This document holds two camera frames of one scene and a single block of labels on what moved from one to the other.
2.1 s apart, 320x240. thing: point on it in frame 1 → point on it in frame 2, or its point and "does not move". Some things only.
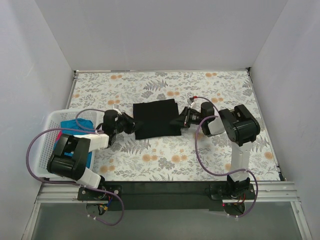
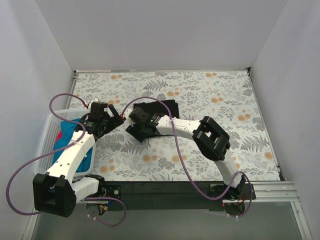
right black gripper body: (186, 117) → (135, 127)
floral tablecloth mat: (194, 156) does not move
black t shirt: (156, 116) does not move
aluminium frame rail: (266, 191) does not move
